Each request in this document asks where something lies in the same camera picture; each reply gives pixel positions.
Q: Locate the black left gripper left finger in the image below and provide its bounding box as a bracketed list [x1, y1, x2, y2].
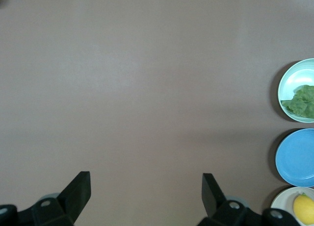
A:
[0, 171, 92, 226]

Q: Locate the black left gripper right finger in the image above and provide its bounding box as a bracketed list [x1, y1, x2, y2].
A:
[197, 173, 303, 226]

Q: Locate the yellow lemon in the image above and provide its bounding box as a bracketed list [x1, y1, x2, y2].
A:
[293, 193, 314, 224]

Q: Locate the green lettuce leaf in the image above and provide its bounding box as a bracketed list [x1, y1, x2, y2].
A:
[281, 84, 314, 119]

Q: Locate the beige round plate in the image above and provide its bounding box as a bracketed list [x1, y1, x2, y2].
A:
[270, 186, 314, 226]

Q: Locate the blue round plate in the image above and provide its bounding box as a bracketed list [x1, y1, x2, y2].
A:
[275, 128, 314, 187]

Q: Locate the pale green round plate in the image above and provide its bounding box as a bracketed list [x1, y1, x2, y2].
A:
[278, 58, 314, 124]

